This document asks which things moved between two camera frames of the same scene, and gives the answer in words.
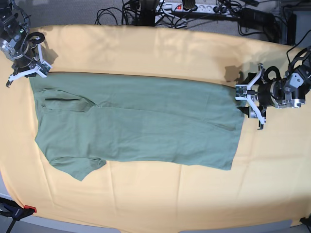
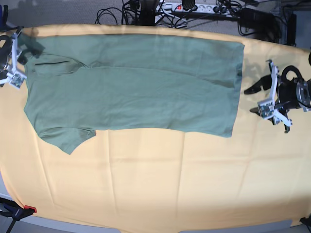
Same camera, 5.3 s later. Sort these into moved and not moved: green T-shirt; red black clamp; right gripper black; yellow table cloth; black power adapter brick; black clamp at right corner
Moved: green T-shirt; right gripper black
Not moved: yellow table cloth; red black clamp; black clamp at right corner; black power adapter brick
